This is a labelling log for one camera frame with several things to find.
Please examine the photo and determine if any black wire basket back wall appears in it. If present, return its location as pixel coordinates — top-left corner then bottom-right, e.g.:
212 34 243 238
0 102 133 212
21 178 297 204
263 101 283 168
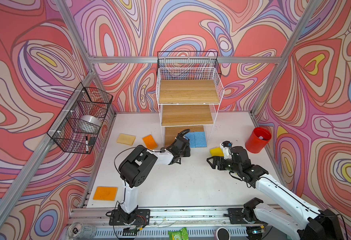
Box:
156 50 221 86

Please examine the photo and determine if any black marker in basket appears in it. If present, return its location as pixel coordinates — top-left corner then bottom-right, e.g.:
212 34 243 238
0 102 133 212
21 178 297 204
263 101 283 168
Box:
85 136 89 154

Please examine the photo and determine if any red plastic cup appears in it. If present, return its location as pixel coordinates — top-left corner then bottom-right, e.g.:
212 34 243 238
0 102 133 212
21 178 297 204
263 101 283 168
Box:
245 127 272 154

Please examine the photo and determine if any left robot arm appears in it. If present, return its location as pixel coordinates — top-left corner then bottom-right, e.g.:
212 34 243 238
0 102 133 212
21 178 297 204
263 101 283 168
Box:
118 135 190 214

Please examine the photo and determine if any black wire basket left wall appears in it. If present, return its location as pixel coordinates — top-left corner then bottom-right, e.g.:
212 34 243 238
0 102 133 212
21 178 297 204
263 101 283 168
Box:
48 83 113 154

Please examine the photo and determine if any silver tape roll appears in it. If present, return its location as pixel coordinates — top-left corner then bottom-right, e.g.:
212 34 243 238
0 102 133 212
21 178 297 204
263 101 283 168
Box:
75 115 102 134

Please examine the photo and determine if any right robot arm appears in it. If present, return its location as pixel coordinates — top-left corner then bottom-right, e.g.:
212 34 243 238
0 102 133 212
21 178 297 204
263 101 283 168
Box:
206 141 347 240

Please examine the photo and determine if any white wire wooden shelf rack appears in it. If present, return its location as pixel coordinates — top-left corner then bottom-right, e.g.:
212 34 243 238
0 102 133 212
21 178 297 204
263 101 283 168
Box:
156 67 224 146

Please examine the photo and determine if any black wire basket wall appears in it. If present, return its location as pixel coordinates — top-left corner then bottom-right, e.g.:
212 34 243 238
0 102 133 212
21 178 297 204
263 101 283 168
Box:
156 50 221 86
48 83 113 154

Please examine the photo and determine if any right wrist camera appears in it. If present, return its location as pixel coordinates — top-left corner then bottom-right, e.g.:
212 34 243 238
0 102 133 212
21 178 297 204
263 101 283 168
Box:
220 141 232 160

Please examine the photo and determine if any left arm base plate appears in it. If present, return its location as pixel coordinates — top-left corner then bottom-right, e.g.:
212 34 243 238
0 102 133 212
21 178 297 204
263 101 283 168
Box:
107 209 151 226

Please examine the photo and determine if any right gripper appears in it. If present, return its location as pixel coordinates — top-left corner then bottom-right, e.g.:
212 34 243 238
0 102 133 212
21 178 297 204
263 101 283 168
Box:
206 156 241 174

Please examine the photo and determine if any blue sponge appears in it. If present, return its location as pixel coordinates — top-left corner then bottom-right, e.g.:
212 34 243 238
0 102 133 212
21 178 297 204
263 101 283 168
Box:
194 132 207 148
184 132 196 148

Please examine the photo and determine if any yellow sponge near shelf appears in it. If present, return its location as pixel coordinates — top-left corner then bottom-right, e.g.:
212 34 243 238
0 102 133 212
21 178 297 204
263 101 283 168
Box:
209 147 224 157

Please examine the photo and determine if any green wipes packet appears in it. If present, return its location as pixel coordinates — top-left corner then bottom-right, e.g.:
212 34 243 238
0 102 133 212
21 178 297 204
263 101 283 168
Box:
168 228 189 240

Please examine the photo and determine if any silver drink can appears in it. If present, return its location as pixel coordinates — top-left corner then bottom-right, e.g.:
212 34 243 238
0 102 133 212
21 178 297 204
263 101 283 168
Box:
68 223 97 240

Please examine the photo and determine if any beige sponge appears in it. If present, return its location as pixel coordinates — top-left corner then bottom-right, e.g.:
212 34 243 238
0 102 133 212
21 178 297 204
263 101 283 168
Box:
116 134 136 146

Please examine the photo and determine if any orange flat sponge front left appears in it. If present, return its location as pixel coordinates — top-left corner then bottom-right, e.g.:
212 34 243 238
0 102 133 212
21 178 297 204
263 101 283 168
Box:
93 186 118 201

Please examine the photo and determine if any black round speaker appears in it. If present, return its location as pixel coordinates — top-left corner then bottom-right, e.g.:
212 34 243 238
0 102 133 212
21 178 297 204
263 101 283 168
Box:
214 227 230 240

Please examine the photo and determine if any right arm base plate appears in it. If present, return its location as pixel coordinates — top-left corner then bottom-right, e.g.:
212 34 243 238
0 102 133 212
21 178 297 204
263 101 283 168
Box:
223 208 267 226

